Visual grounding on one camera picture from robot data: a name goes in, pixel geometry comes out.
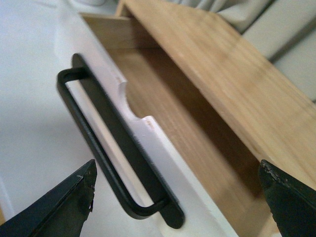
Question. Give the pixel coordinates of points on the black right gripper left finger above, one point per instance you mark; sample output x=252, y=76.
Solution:
x=61, y=212

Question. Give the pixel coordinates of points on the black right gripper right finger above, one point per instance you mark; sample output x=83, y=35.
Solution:
x=291, y=202

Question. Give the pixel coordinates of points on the black drawer handle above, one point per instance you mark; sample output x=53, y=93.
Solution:
x=164, y=201

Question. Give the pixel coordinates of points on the white drawer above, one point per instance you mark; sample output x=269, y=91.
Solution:
x=211, y=172

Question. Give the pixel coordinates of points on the wooden drawer cabinet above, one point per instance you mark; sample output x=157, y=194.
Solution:
x=272, y=117

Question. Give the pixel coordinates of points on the grey curtain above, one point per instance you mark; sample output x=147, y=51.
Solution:
x=284, y=31

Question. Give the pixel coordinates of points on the white plant pot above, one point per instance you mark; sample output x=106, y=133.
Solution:
x=92, y=2

